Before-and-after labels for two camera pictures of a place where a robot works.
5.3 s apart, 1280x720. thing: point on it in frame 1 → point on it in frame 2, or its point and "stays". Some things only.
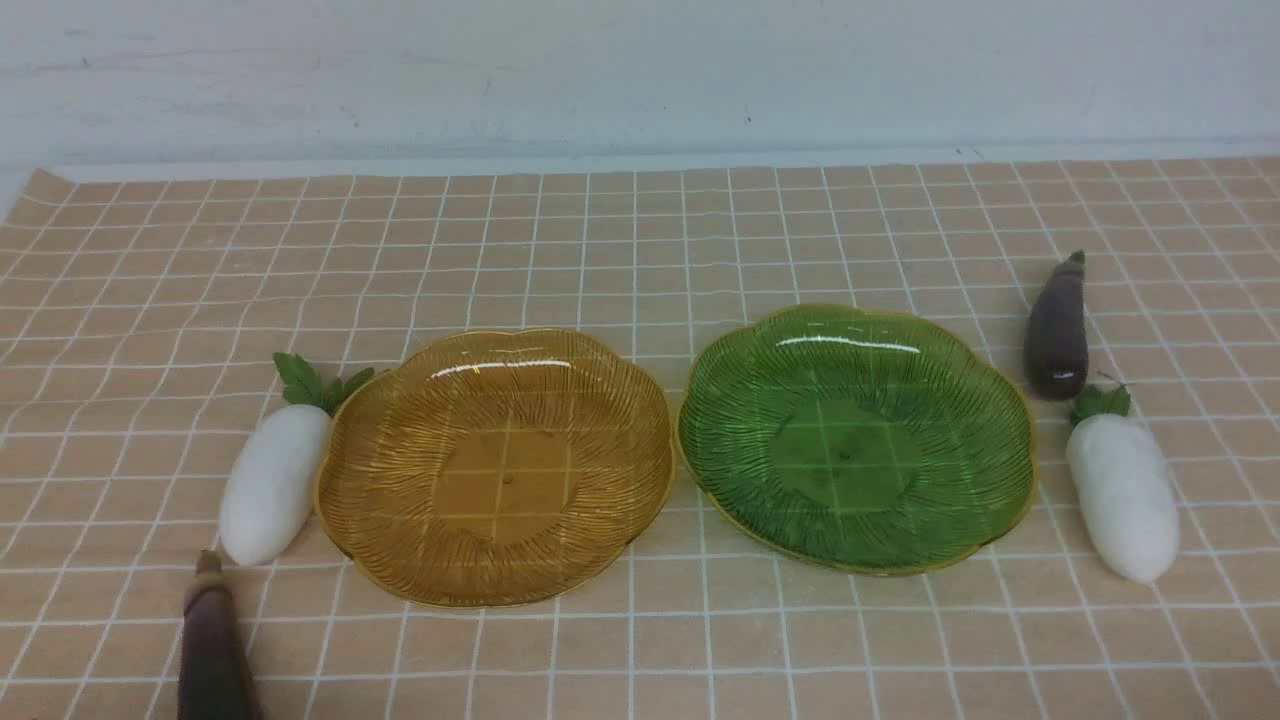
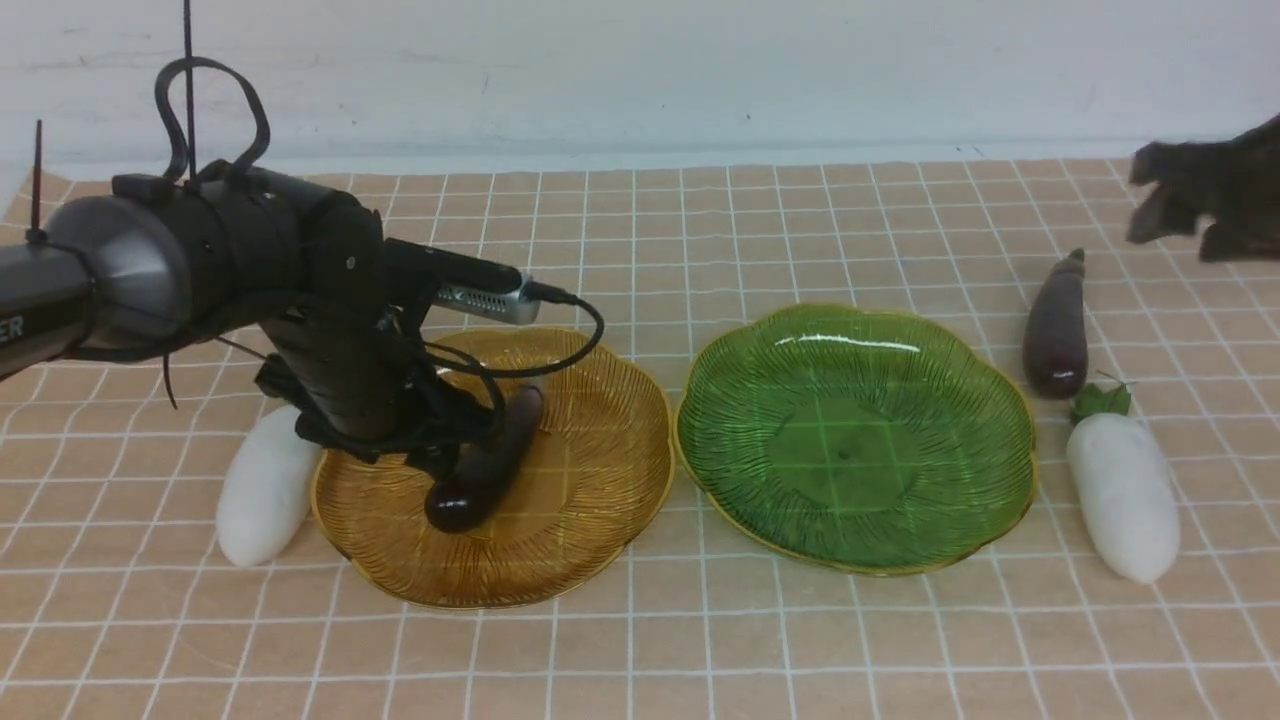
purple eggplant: x=216 y=679 → x=486 y=468
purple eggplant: x=1056 y=342 stays
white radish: x=269 y=487 stays
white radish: x=1124 y=483 stays
